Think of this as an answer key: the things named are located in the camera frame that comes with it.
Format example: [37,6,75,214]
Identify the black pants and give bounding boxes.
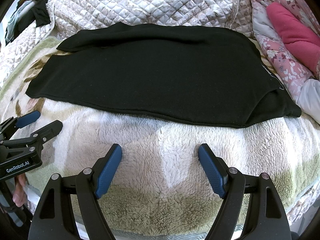
[26,23,302,128]

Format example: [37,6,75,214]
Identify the person's left hand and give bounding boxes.
[12,174,27,207]

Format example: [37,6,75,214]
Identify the floral fleece blanket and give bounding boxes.
[1,38,319,239]

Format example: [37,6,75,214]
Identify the dark clothes pile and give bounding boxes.
[5,0,51,45]

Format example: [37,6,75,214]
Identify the quilted beige bedspread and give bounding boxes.
[1,0,253,82]

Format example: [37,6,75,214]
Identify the pink floral rolled comforter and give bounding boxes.
[251,0,319,122]

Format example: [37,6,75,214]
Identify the magenta pink pillow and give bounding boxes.
[266,2,319,75]

